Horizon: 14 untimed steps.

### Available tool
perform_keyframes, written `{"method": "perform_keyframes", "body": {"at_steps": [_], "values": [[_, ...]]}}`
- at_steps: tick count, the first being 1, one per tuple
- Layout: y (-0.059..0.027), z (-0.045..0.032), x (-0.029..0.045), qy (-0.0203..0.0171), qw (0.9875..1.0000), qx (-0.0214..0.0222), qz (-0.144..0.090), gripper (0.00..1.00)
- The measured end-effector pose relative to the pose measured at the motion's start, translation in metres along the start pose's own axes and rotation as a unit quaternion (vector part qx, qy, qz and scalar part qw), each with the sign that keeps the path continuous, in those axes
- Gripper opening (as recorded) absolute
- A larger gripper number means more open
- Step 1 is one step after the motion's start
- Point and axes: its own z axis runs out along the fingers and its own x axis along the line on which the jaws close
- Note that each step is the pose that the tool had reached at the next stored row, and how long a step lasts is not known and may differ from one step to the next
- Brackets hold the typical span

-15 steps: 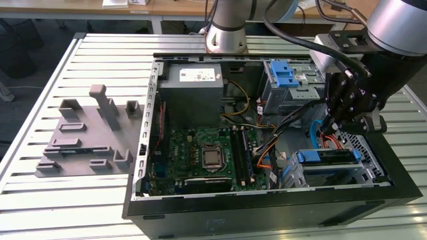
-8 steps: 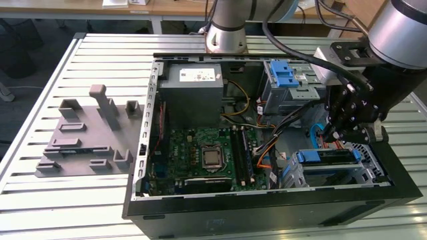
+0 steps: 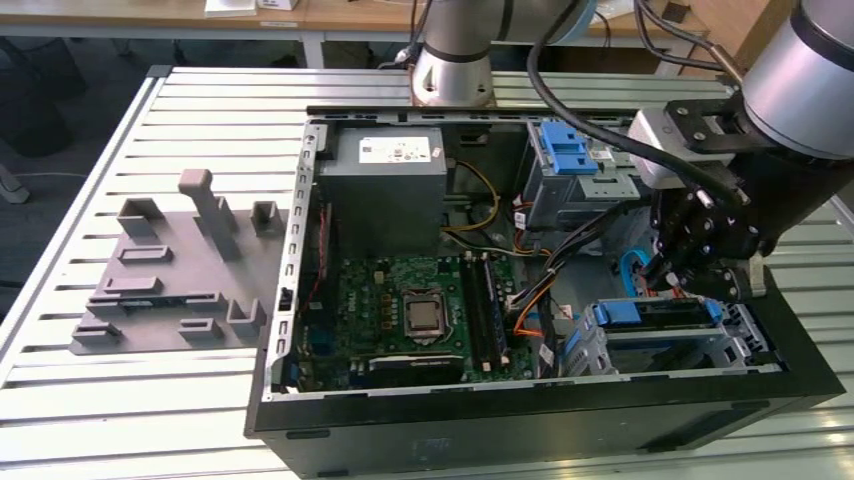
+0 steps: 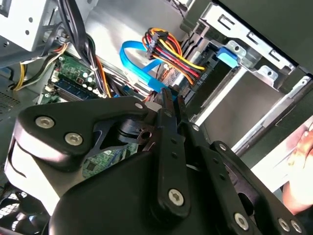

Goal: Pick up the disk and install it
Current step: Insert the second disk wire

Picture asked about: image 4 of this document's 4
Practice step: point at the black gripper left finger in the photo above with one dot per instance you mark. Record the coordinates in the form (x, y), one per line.
(73, 117)

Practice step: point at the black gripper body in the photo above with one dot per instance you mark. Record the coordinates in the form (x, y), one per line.
(117, 200)

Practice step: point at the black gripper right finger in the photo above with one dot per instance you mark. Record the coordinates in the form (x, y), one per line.
(220, 176)

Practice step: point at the hard disk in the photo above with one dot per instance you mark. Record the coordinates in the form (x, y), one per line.
(227, 57)

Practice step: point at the person's hand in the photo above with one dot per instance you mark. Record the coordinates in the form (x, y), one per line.
(303, 151)

